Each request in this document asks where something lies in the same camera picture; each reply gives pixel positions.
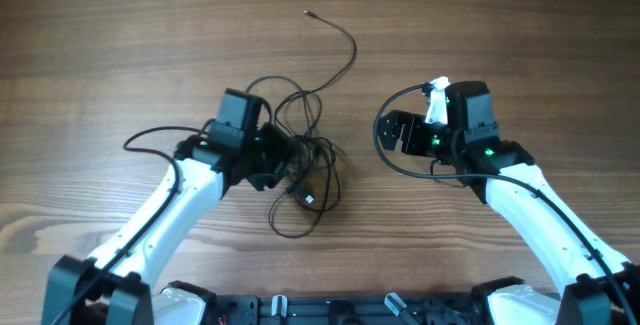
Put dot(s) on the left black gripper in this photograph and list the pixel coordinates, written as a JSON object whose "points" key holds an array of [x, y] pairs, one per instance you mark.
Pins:
{"points": [[280, 142]]}

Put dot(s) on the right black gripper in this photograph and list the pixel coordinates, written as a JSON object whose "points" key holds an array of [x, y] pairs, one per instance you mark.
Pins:
{"points": [[415, 123]]}

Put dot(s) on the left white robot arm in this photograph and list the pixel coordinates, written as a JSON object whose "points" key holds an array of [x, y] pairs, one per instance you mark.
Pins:
{"points": [[114, 284]]}

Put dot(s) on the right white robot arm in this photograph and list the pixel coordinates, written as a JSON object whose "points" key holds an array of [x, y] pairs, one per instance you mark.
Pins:
{"points": [[596, 284]]}

